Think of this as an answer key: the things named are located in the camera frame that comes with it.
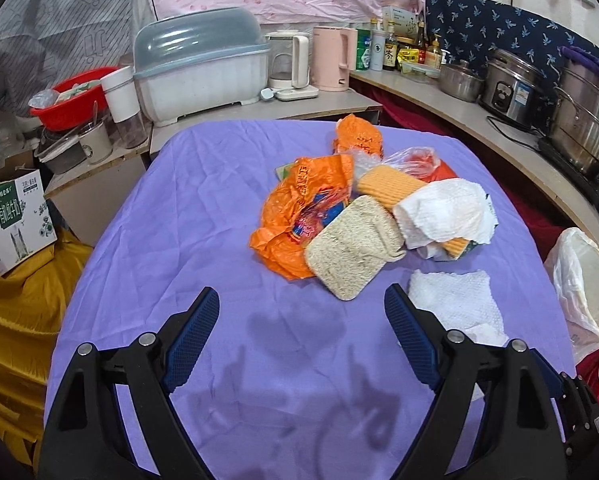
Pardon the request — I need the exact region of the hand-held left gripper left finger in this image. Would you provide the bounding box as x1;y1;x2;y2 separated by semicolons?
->
38;286;221;480

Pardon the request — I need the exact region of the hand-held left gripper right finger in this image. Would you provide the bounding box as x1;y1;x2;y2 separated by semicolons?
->
383;282;567;480

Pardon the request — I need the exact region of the white lined trash bin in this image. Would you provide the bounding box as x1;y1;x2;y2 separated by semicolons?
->
543;227;599;363

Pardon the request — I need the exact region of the yellow sponge cloth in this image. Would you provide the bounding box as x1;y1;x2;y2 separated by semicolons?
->
357;165;470;261

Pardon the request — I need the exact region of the purple cloth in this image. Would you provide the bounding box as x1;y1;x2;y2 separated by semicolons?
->
559;45;599;81

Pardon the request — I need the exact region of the tall steel steamer pot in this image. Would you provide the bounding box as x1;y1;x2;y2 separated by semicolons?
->
549;57;599;181

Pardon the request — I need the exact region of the steel pot with lid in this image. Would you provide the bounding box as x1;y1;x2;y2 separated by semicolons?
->
438;59;486;103

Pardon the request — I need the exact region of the red plastic basin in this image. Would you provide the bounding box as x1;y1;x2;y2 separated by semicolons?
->
29;66;120;131

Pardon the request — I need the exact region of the purple tablecloth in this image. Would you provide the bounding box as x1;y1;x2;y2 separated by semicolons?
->
44;120;577;480

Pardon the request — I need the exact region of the clear plastic bag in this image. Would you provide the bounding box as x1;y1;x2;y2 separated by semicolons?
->
349;146;443;182

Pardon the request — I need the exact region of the black plastic tray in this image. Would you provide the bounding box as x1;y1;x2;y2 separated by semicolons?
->
34;132;87;174

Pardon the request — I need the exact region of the beige loofah pad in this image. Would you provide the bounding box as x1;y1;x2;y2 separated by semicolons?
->
304;195;407;302

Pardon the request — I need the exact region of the steel rice cooker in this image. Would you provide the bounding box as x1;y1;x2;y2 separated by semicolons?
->
481;47;560;128

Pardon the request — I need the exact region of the clear food container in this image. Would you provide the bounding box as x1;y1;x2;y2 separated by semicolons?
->
404;62;443;84

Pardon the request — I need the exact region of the yellow seasoning packet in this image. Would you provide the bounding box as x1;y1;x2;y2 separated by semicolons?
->
397;47;425;68

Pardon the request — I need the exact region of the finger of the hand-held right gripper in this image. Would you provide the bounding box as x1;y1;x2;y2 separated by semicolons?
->
535;353;599;473

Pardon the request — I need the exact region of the white and green carton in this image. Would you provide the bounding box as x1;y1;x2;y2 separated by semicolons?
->
382;5;420;41

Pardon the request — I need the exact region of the black power cable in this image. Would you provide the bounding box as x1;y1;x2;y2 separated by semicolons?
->
487;116;543;153

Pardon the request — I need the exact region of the paper cup with spoon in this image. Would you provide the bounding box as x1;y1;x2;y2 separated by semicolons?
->
76;120;113;165

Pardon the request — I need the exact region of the blue floral cloth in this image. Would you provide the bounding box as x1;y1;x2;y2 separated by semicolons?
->
424;0;599;91

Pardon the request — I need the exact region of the red cloth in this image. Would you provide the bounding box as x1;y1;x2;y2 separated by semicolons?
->
350;79;599;401

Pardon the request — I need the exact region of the large orange plastic bag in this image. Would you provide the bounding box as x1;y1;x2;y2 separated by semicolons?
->
249;154;356;281

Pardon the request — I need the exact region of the black induction cooker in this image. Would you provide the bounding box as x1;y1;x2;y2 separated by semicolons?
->
537;135;599;206

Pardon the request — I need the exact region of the white blender cup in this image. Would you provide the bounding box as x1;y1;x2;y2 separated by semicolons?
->
100;65;147;149

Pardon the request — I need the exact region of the dish box with grey lid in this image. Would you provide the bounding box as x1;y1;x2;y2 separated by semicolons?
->
133;7;272;128

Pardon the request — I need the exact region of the wooden side table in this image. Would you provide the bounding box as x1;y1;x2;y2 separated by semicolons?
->
44;89;384;201

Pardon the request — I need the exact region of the red plastic bag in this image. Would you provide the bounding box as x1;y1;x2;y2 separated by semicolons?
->
419;157;459;183

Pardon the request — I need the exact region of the yellowish oil bottle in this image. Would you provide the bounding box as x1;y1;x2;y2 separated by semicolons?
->
426;34;443;70

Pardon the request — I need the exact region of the glass electric kettle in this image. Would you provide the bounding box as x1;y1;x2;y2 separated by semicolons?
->
265;30;321;102

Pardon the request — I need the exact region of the grey striped cloth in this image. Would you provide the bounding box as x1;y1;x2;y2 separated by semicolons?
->
0;0;152;116

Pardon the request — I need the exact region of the pink electric kettle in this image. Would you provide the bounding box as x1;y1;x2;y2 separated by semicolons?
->
310;26;359;92

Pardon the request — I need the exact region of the white paper towel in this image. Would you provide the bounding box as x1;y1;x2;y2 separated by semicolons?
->
408;269;510;348
392;178;497;251

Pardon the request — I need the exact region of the printed cardboard box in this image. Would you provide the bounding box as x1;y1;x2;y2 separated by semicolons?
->
0;167;59;277

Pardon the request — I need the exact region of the curved wooden counter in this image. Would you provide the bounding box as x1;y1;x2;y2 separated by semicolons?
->
349;67;599;281

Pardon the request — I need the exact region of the dark sauce bottle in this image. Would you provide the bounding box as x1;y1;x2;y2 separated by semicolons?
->
382;21;398;72

